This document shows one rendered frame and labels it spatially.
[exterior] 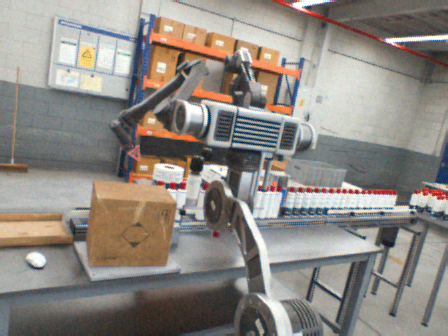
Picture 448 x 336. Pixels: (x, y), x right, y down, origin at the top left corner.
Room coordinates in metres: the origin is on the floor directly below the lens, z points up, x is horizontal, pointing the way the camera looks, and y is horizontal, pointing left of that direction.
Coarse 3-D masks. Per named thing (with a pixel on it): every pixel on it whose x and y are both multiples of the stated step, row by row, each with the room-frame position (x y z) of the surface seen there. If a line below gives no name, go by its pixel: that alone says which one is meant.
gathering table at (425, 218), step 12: (396, 204) 3.42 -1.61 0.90; (408, 204) 3.54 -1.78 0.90; (420, 216) 3.18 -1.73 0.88; (444, 228) 2.96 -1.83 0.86; (420, 240) 3.71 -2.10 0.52; (384, 252) 3.35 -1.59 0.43; (420, 252) 3.70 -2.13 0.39; (444, 252) 2.94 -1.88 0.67; (384, 264) 3.35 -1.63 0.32; (444, 264) 2.91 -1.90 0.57; (408, 276) 3.72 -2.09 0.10; (372, 288) 3.36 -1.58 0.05; (432, 288) 2.94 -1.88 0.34; (432, 300) 2.92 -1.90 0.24
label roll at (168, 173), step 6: (156, 168) 2.41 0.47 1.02; (162, 168) 2.40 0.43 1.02; (168, 168) 2.43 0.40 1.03; (174, 168) 2.48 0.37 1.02; (180, 168) 2.52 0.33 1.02; (156, 174) 2.40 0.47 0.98; (162, 174) 2.38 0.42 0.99; (168, 174) 2.38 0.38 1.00; (174, 174) 2.39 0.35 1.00; (180, 174) 2.43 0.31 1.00; (156, 180) 2.39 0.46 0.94; (162, 180) 2.38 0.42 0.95; (168, 180) 2.38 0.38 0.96; (174, 180) 2.40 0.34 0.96; (180, 180) 2.44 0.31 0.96; (168, 186) 2.38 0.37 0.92
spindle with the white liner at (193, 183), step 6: (198, 156) 2.23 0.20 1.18; (192, 162) 2.22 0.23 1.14; (198, 162) 2.21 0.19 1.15; (192, 168) 2.22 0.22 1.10; (198, 168) 2.21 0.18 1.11; (192, 174) 2.21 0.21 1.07; (198, 174) 2.23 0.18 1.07; (192, 180) 2.20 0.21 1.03; (198, 180) 2.22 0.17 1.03; (186, 186) 2.23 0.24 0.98; (192, 186) 2.20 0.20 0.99; (198, 186) 2.22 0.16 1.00; (192, 192) 2.20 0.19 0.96; (198, 192) 2.24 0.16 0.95; (186, 198) 2.21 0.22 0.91; (192, 198) 2.21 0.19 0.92; (192, 204) 2.21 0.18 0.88
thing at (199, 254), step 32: (0, 192) 1.90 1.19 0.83; (32, 192) 2.00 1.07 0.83; (64, 192) 2.11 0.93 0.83; (64, 224) 1.65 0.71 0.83; (0, 256) 1.25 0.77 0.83; (64, 256) 1.34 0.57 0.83; (192, 256) 1.58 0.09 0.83; (224, 256) 1.65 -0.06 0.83; (288, 256) 1.80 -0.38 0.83; (320, 256) 1.89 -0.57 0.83; (352, 256) 2.03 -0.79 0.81; (0, 288) 1.06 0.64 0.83; (32, 288) 1.09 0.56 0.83; (64, 288) 1.15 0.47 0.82
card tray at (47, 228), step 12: (0, 216) 1.53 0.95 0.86; (12, 216) 1.56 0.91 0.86; (24, 216) 1.58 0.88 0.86; (36, 216) 1.61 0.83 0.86; (48, 216) 1.64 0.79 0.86; (60, 216) 1.67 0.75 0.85; (0, 228) 1.46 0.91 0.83; (12, 228) 1.49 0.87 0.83; (24, 228) 1.51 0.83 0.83; (36, 228) 1.53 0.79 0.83; (48, 228) 1.56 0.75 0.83; (60, 228) 1.59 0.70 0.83; (0, 240) 1.32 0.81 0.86; (12, 240) 1.34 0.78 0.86; (24, 240) 1.36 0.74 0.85; (36, 240) 1.39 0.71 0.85; (48, 240) 1.41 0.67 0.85; (60, 240) 1.44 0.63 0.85; (72, 240) 1.47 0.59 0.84
